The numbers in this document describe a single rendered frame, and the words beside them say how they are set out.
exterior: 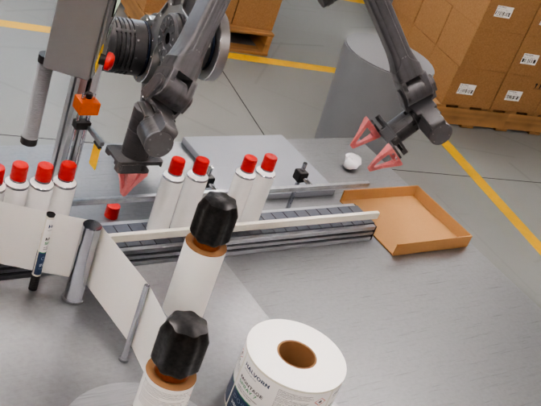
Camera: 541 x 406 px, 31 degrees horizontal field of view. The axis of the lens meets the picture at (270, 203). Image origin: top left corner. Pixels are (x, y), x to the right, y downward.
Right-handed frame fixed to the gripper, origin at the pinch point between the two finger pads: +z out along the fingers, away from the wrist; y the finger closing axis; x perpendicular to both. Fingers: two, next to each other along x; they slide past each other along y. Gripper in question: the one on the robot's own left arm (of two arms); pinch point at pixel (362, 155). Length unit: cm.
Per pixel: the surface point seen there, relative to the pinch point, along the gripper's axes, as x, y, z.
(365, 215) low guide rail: 31.8, -13.1, 8.3
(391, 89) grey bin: 144, -170, -32
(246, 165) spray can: -11.7, -8.8, 23.3
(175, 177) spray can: -25.0, -4.8, 36.8
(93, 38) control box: -67, -1, 29
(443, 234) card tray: 62, -17, -6
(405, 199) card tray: 59, -34, -4
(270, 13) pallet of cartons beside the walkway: 168, -312, -11
